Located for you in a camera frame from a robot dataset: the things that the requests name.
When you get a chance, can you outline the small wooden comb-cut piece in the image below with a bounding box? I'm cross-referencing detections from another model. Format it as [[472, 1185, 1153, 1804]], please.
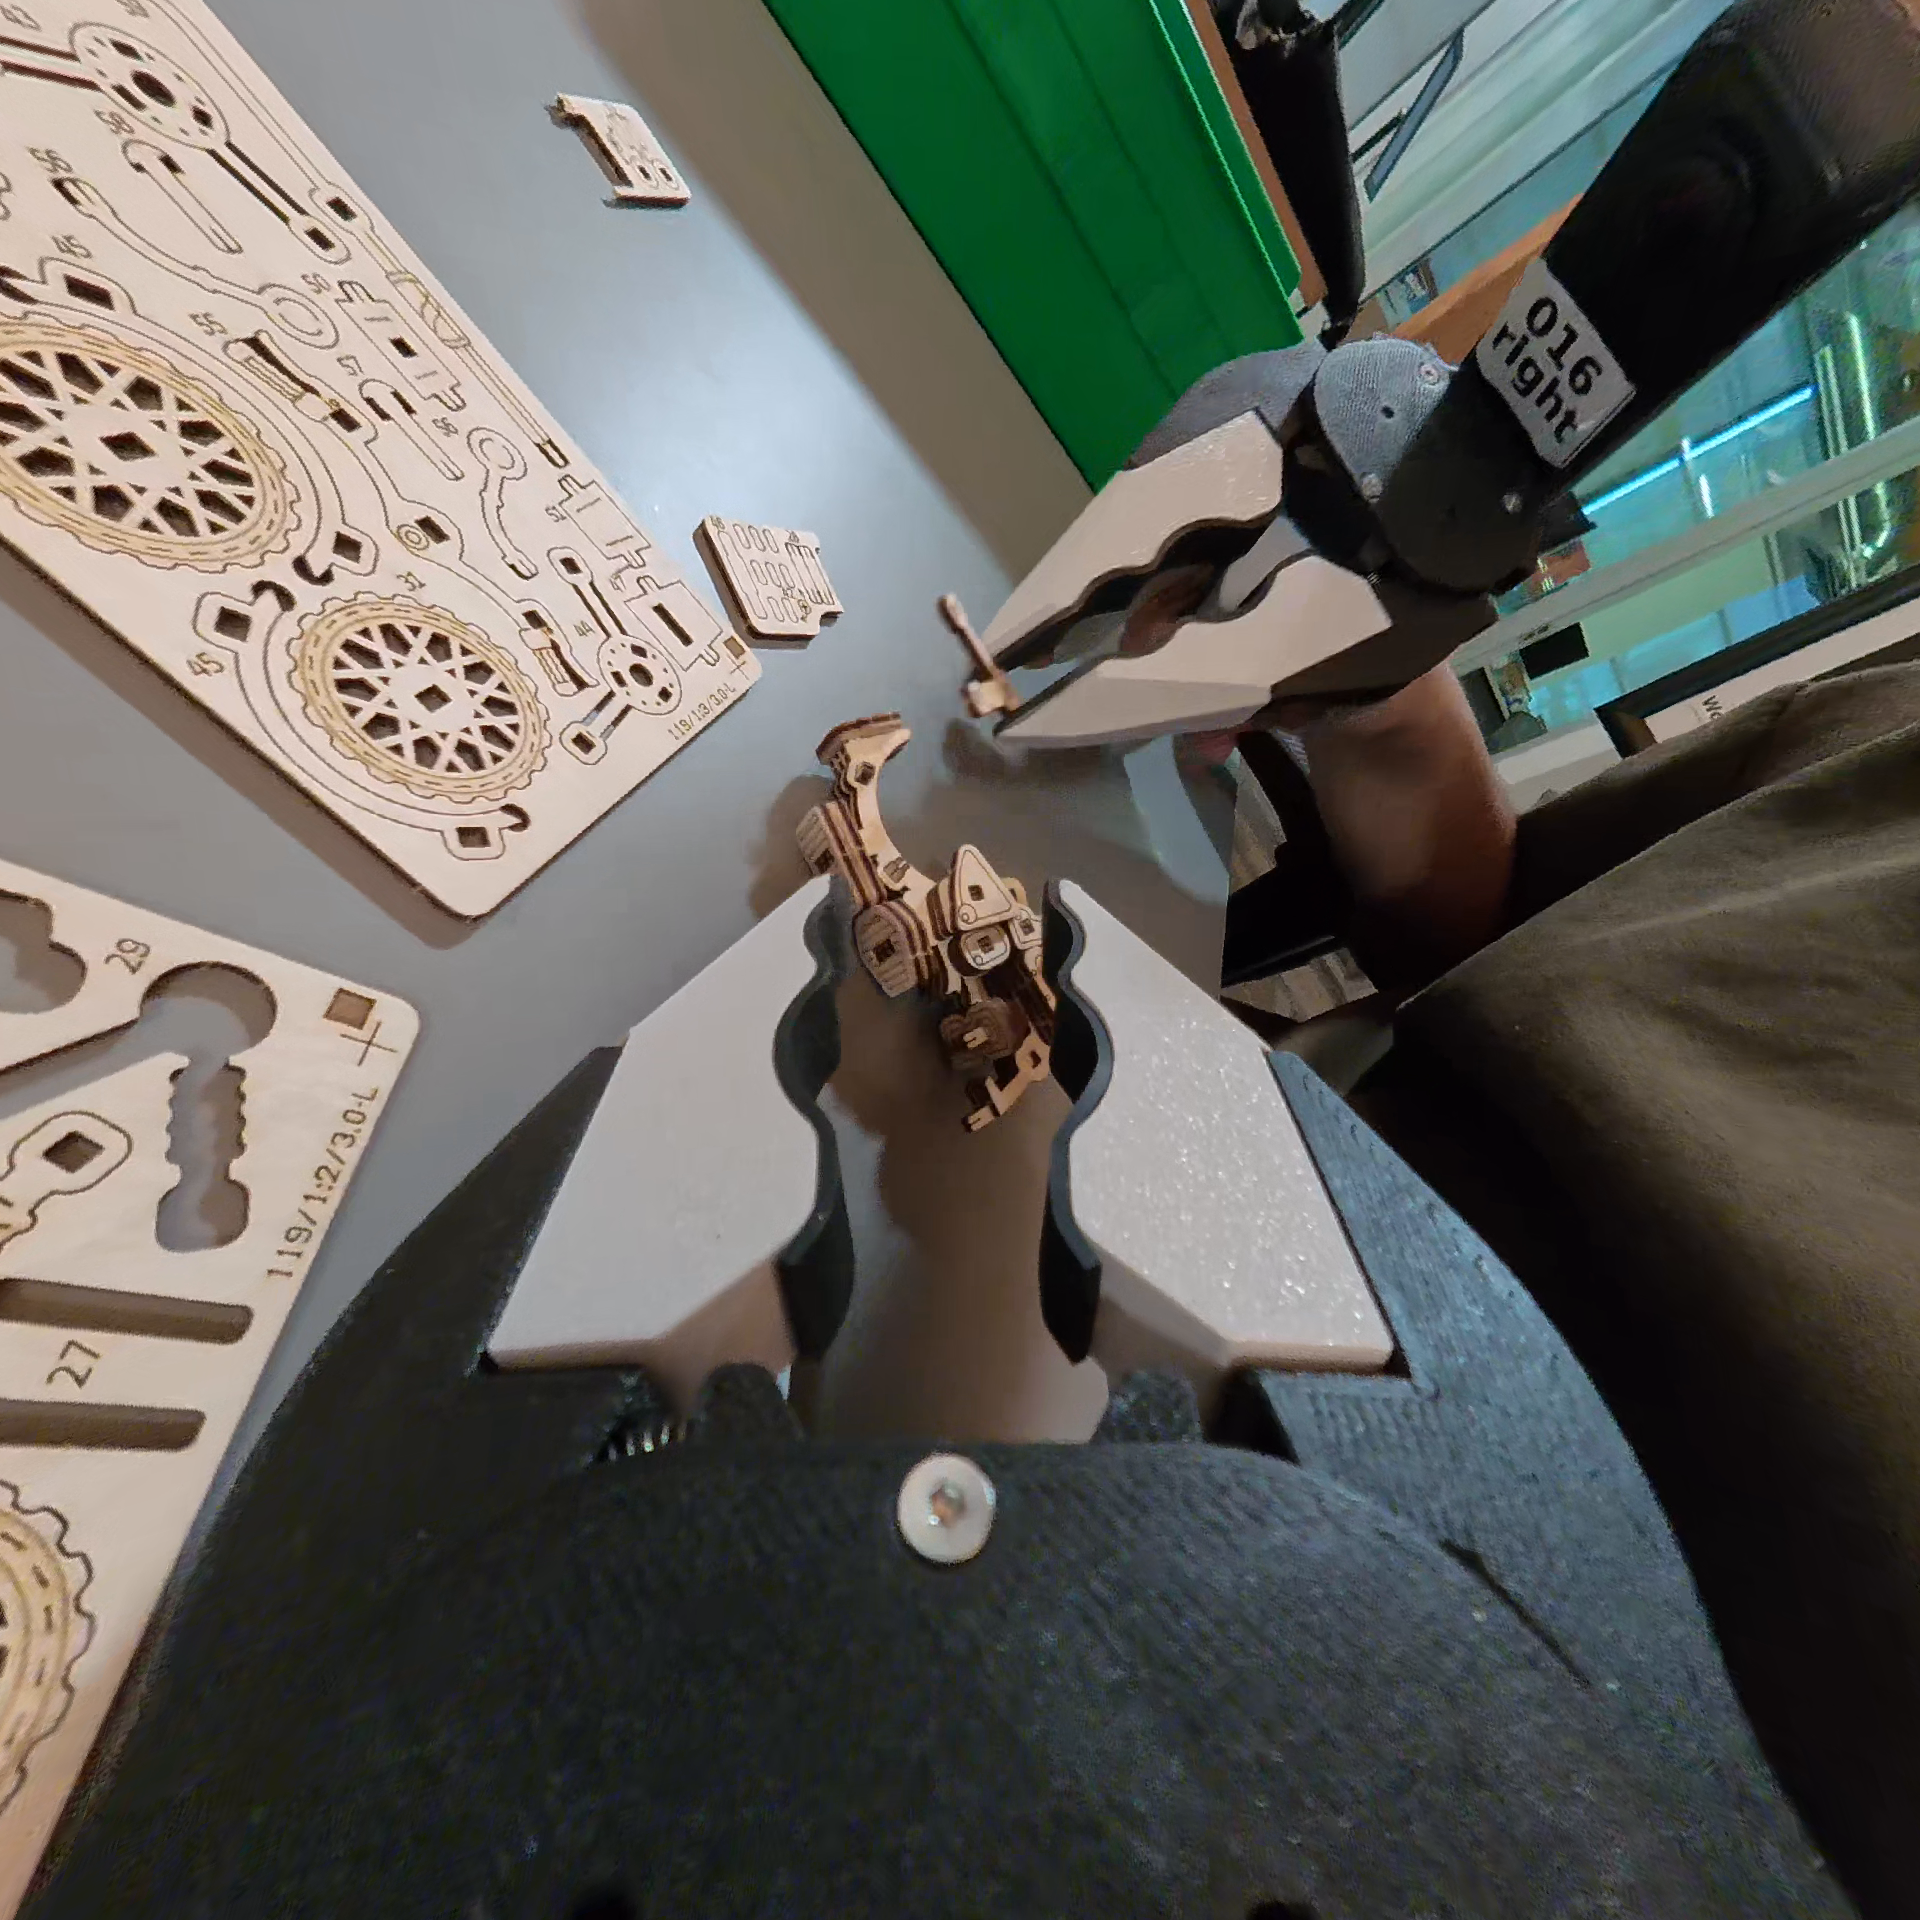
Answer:
[[695, 515, 837, 650]]

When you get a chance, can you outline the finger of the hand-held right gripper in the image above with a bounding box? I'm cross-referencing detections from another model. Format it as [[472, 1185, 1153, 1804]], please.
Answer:
[[992, 573, 1504, 751], [971, 410, 1329, 675]]

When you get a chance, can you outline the wooden sheet with wheel cutouts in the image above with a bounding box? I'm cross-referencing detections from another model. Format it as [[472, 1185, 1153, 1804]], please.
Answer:
[[0, 0, 763, 922]]

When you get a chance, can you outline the small wooden offcut piece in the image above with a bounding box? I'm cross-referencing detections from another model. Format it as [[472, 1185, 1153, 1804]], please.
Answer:
[[551, 93, 693, 209]]

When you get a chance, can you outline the wooden sheet with slot cutouts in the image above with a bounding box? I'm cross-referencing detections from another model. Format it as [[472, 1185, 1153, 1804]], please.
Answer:
[[0, 857, 423, 1863]]

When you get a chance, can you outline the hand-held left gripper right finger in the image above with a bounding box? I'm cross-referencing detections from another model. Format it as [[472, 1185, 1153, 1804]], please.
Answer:
[[1036, 881, 1416, 1374]]

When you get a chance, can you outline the green panel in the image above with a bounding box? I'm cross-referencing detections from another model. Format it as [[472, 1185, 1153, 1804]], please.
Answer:
[[767, 0, 1322, 490]]

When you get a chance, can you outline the small wooden key-shaped piece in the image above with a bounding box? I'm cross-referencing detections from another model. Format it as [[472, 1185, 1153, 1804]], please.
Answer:
[[937, 591, 1025, 722]]

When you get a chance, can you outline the person's right hand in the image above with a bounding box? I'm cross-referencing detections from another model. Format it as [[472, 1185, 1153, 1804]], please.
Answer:
[[1276, 668, 1520, 963]]

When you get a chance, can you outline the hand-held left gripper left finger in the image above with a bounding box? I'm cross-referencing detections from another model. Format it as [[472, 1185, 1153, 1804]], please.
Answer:
[[483, 874, 859, 1374]]

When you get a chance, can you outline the grey desk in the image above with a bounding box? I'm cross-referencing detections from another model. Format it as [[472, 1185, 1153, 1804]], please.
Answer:
[[0, 0, 1248, 1517]]

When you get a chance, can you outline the partly assembled wooden model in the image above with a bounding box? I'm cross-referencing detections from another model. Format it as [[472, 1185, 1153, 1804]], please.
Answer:
[[796, 718, 1060, 1134]]

